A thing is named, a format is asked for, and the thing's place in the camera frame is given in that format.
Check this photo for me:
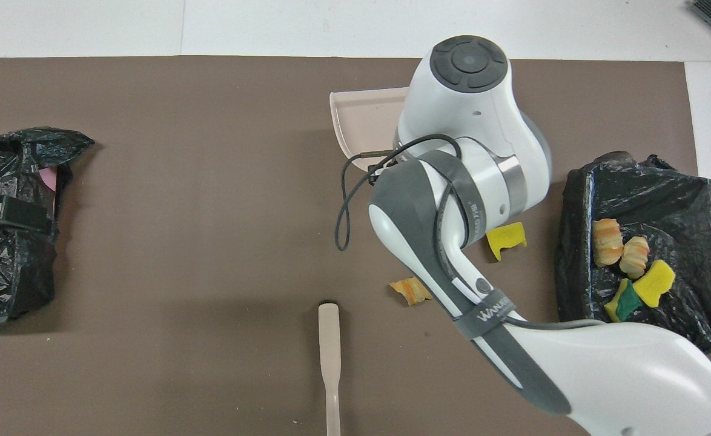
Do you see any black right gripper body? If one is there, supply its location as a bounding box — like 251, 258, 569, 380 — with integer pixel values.
368, 159, 402, 185

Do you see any beige plastic dustpan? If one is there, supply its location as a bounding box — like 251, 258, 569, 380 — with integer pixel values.
329, 87, 411, 173

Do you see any notched yellow sponge piece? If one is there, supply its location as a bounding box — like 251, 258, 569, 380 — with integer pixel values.
485, 222, 527, 262

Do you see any beige hand brush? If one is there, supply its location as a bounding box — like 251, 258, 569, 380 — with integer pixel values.
318, 303, 342, 436

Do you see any large striped croissant piece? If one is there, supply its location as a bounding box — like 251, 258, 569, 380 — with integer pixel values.
593, 218, 624, 268

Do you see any yellow green sponge piece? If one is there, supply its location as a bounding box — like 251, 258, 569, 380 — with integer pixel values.
603, 279, 643, 323

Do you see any yellow sponge wedge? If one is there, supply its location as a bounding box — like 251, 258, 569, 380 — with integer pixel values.
634, 259, 676, 308

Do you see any black bag lined pink bin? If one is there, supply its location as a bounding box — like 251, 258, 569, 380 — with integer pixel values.
0, 127, 96, 325

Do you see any brown table mat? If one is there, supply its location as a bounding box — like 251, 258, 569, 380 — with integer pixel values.
0, 56, 711, 436

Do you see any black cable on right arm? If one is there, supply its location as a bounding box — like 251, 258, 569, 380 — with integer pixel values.
334, 134, 462, 252

